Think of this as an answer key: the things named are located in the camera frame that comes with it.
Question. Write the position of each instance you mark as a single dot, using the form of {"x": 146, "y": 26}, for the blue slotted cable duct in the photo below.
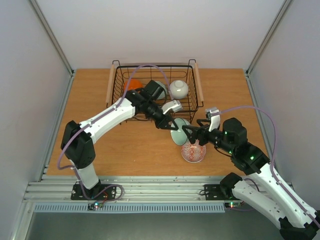
{"x": 129, "y": 208}

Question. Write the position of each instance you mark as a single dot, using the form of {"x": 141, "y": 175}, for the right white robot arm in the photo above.
{"x": 295, "y": 219}

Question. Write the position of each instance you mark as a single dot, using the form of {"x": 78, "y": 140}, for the small circuit board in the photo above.
{"x": 231, "y": 205}
{"x": 95, "y": 206}

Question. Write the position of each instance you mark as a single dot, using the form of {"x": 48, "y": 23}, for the black wire dish rack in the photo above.
{"x": 156, "y": 84}

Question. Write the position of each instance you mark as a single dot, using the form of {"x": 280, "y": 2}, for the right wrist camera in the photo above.
{"x": 213, "y": 115}

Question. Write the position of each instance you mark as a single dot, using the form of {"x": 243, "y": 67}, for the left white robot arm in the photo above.
{"x": 79, "y": 138}

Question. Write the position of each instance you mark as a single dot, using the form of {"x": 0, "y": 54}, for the right small circuit board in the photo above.
{"x": 231, "y": 205}

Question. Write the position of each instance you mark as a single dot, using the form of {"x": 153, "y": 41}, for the left small circuit board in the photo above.
{"x": 95, "y": 206}

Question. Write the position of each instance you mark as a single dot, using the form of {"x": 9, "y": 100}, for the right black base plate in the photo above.
{"x": 214, "y": 192}

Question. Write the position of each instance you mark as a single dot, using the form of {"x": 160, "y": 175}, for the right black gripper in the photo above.
{"x": 198, "y": 134}

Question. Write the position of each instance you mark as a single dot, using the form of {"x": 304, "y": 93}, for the white ceramic bowl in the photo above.
{"x": 179, "y": 89}

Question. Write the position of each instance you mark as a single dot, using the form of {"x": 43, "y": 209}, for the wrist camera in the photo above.
{"x": 213, "y": 115}
{"x": 174, "y": 106}

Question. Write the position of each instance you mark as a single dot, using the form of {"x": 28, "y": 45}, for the aluminium rail frame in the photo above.
{"x": 137, "y": 189}

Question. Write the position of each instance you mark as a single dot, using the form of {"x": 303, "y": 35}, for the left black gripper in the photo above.
{"x": 163, "y": 123}

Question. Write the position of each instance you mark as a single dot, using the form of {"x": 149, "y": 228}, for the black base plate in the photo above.
{"x": 98, "y": 193}
{"x": 214, "y": 192}

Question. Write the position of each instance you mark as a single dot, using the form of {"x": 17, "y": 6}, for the orange bowl white inside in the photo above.
{"x": 133, "y": 84}

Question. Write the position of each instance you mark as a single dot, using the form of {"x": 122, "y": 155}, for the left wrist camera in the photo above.
{"x": 174, "y": 106}

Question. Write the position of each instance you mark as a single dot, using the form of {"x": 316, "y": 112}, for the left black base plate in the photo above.
{"x": 98, "y": 193}

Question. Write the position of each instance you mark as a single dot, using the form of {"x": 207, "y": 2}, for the red patterned bowl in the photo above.
{"x": 193, "y": 153}

